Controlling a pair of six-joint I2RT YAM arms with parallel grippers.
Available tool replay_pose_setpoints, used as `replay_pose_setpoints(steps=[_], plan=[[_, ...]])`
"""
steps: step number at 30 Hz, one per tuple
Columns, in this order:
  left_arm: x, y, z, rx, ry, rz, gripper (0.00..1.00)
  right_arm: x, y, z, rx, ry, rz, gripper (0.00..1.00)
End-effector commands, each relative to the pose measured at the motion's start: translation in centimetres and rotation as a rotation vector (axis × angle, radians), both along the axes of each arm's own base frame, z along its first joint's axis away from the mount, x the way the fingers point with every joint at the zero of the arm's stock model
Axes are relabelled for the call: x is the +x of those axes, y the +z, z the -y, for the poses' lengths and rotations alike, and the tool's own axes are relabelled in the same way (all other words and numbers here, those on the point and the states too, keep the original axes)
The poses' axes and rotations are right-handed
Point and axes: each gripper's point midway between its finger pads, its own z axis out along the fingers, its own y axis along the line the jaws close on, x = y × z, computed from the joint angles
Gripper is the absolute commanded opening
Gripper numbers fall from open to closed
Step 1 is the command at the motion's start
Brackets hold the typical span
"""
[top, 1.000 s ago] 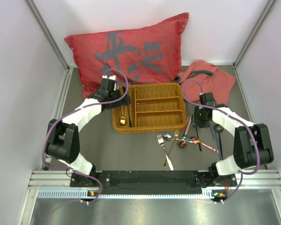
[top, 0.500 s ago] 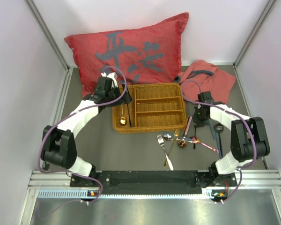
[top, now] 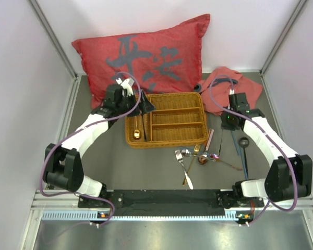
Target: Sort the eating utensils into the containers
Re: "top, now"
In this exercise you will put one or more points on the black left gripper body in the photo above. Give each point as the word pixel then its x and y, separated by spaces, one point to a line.
pixel 128 103

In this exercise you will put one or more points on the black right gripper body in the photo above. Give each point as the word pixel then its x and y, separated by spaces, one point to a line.
pixel 227 122

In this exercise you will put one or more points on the wicker cutlery tray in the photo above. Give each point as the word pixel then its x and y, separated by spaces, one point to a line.
pixel 179 120

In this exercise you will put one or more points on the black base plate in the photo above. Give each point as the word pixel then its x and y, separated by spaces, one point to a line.
pixel 153 200

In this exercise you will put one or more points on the red cushion with characters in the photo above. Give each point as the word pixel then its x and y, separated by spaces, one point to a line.
pixel 164 61

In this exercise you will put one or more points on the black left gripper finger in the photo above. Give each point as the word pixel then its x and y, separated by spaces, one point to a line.
pixel 146 105
pixel 138 111

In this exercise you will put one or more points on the gold spoon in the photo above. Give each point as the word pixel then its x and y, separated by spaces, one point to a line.
pixel 136 133

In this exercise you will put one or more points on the black oval spoon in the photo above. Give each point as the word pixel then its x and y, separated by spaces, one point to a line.
pixel 143 125

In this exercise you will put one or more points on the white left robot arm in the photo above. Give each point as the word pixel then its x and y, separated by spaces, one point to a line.
pixel 62 165

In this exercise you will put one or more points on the copper spoon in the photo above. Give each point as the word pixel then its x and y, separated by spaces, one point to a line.
pixel 202 159

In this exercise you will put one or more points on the pink crumpled cloth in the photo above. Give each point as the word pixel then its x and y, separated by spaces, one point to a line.
pixel 219 83

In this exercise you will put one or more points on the blue chopstick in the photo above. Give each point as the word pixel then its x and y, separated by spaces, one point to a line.
pixel 244 161
pixel 235 143

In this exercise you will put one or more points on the silver fork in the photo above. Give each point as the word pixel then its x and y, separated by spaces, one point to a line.
pixel 187 179

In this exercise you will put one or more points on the pink handled spoon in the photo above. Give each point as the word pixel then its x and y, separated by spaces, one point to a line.
pixel 208 141

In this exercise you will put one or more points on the aluminium front rail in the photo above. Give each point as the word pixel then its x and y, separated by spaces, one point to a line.
pixel 75 208

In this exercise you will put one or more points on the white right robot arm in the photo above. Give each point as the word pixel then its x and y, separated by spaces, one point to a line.
pixel 290 174

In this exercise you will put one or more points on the gold fork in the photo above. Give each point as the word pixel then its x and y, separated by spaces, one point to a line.
pixel 192 153

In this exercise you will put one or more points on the black round spoon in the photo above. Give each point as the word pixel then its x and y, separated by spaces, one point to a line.
pixel 244 143

